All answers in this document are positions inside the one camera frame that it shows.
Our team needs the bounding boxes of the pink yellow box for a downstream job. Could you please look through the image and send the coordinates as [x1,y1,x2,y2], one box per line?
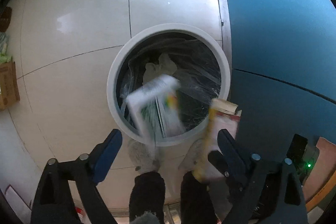
[193,98,242,182]

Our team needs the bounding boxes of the green white medicine box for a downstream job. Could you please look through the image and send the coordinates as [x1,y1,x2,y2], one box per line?
[126,75,186,146]

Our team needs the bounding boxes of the white tissue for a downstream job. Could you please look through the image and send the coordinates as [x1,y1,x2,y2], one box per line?
[143,53,177,84]

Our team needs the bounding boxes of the grey round trash bin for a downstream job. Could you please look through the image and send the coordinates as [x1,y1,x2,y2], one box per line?
[106,23,231,148]

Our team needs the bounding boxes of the blue kitchen cabinets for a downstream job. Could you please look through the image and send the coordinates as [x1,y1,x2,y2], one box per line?
[227,0,335,161]

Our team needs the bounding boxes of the grey slipper right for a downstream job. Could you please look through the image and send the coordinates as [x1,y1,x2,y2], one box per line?
[178,138,209,176]

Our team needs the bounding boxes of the grey slipper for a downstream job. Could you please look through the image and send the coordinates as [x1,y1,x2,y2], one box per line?
[127,140,161,174]
[178,138,209,176]

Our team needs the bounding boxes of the grey slipper left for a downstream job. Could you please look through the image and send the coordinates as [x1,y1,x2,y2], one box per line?
[127,140,161,174]

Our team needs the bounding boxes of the cardboard box on floor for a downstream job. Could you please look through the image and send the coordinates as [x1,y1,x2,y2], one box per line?
[0,61,20,111]

